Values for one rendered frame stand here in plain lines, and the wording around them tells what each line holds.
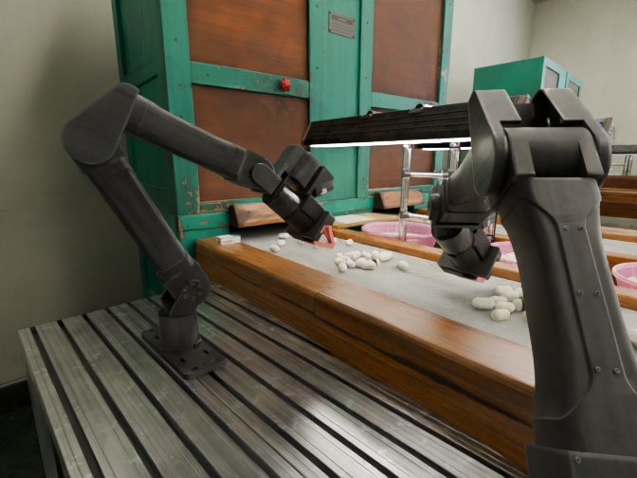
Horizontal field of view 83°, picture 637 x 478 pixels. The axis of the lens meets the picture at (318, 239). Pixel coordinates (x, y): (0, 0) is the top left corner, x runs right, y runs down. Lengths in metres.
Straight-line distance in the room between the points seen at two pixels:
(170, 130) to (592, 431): 0.58
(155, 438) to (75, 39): 1.63
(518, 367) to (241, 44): 1.11
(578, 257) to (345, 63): 1.30
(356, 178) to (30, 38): 1.33
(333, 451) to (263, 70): 1.10
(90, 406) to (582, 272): 0.59
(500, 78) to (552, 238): 3.39
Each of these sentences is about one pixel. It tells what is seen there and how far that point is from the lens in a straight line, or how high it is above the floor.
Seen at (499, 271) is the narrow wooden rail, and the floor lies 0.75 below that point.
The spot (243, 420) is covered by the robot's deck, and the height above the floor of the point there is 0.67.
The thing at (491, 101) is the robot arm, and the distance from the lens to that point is 0.41.
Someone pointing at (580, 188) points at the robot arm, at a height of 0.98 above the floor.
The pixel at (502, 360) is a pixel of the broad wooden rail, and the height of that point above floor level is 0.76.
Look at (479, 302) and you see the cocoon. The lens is 0.70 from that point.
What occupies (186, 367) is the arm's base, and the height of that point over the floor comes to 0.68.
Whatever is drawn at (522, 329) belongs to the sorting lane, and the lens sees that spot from 0.66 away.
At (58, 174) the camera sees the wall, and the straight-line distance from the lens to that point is 1.82.
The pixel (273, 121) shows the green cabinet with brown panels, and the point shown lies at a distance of 1.29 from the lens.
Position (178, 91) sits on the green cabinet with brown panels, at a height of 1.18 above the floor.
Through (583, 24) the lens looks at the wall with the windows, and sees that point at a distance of 6.11.
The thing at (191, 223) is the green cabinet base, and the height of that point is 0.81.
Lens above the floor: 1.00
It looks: 12 degrees down
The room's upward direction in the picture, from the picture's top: straight up
